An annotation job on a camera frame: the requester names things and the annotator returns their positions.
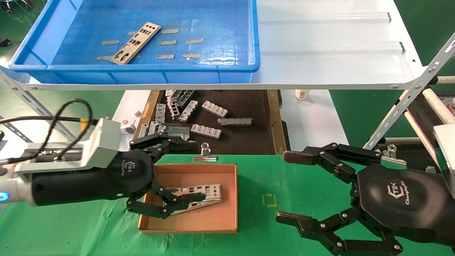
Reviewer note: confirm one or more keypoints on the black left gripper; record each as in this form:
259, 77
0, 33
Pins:
106, 181

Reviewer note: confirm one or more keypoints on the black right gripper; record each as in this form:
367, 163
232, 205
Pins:
401, 202

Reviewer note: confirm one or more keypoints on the silver perforated metal plate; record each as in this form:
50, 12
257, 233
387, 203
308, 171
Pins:
213, 201
213, 190
152, 26

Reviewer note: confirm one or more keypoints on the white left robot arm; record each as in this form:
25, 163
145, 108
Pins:
14, 188

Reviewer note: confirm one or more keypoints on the white PVC pipe elbow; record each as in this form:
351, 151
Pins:
128, 128

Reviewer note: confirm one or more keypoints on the brown cardboard box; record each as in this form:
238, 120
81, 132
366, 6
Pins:
213, 222

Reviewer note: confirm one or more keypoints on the grey narrow metal plate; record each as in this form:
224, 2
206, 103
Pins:
153, 128
143, 131

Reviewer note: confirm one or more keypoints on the large flat grey plate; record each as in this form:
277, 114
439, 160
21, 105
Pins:
177, 132

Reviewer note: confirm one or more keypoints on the silver binder clip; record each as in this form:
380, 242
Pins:
205, 156
392, 151

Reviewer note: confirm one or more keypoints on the green table cloth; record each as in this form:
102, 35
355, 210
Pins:
249, 231

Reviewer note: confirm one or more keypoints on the white paper cup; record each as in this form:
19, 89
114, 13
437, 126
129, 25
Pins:
302, 94

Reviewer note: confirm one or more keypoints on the grey tape strip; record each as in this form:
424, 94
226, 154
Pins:
105, 57
194, 40
165, 56
110, 42
170, 31
167, 42
131, 33
191, 55

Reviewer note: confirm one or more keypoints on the grey metal storage rack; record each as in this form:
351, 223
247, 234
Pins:
16, 129

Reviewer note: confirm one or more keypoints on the blue plastic bin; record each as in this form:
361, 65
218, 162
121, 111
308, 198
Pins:
213, 21

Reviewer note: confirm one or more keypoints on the small black adapter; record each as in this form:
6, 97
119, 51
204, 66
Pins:
5, 42

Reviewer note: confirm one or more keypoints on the black chair wheel base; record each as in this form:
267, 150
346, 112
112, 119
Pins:
16, 5

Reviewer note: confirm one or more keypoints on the light grey slotted bracket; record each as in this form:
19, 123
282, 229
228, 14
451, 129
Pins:
160, 113
206, 131
188, 111
215, 109

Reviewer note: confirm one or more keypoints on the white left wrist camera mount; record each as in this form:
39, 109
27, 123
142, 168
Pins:
103, 142

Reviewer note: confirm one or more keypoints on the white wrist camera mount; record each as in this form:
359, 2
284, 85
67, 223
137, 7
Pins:
446, 153
103, 142

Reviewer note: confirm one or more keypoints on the light grey ladder bracket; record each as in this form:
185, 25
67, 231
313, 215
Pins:
173, 108

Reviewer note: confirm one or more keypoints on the dark grey slotted bracket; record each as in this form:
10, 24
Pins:
171, 94
187, 96

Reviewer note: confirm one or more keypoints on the black tray with wooden frame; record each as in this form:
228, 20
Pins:
249, 142

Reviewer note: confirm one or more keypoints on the dark grey long bracket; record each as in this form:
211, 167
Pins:
234, 122

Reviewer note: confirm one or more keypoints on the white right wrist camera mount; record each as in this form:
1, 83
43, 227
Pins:
446, 153

